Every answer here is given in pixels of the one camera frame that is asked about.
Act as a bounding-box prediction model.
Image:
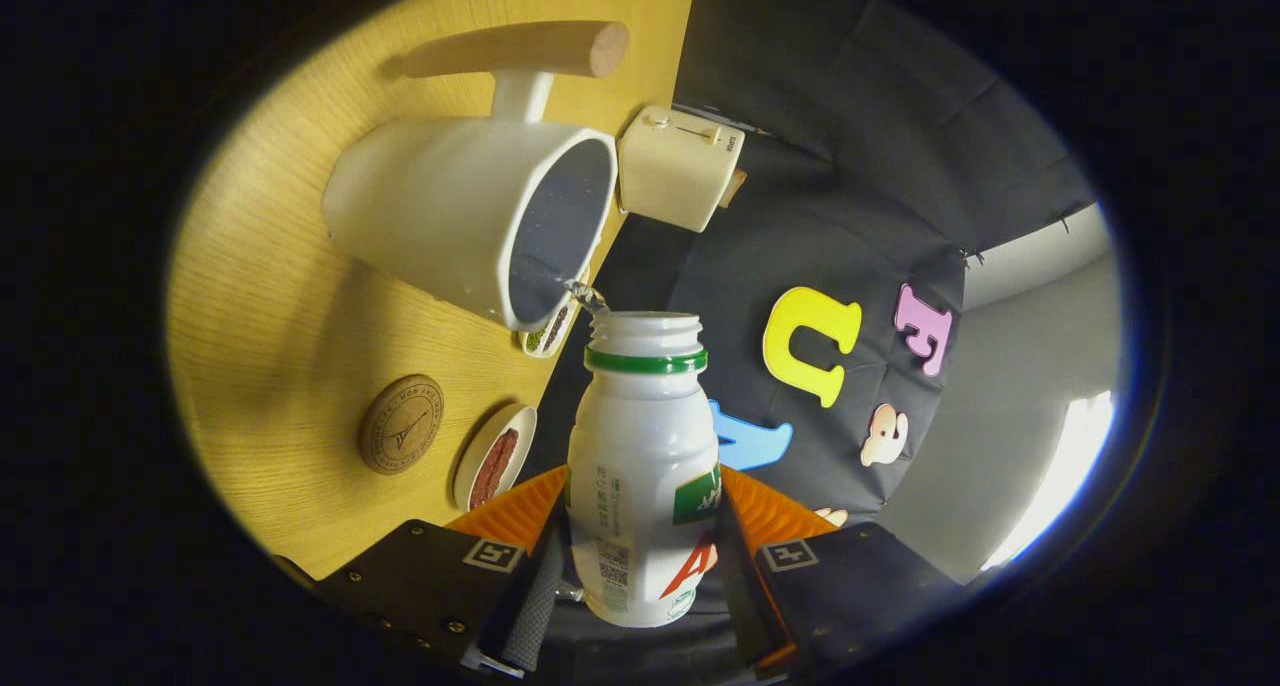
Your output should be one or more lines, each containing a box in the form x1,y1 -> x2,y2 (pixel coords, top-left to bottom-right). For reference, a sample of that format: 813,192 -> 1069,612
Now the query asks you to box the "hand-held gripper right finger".
714,463 -> 963,673

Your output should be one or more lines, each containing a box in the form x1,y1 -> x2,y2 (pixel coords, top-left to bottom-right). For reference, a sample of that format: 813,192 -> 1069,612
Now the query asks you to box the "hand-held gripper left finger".
300,464 -> 571,679

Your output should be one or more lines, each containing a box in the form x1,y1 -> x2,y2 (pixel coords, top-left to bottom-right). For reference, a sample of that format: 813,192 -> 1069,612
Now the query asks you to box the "round cork coaster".
358,374 -> 445,476

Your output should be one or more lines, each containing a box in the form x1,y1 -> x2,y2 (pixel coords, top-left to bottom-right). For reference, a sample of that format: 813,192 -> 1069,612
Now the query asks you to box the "white juice bottle green ring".
566,311 -> 723,629

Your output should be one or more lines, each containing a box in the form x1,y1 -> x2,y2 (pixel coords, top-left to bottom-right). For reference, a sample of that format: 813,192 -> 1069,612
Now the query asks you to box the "white cup with wooden handle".
321,21 -> 631,333

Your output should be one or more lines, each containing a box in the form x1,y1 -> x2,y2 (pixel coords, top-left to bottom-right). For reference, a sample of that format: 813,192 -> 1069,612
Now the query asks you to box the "white round plate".
453,403 -> 538,512

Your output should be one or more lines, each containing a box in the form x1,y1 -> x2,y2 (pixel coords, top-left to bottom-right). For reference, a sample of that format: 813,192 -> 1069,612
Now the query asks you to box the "red meat slice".
470,428 -> 520,509

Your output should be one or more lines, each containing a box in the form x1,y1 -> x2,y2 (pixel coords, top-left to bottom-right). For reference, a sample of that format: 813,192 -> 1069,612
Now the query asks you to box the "wooden table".
165,0 -> 701,579

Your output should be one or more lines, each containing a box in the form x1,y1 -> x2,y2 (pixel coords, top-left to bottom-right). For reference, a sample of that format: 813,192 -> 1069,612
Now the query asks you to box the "white divided dish of beans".
518,291 -> 591,359

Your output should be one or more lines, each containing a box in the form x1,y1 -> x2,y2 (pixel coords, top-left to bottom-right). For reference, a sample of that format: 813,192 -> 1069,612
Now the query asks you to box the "black backdrop cloth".
520,0 -> 1101,686

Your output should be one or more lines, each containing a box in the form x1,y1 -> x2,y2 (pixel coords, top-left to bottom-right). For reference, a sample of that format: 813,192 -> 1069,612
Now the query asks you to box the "cream toaster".
617,104 -> 746,234

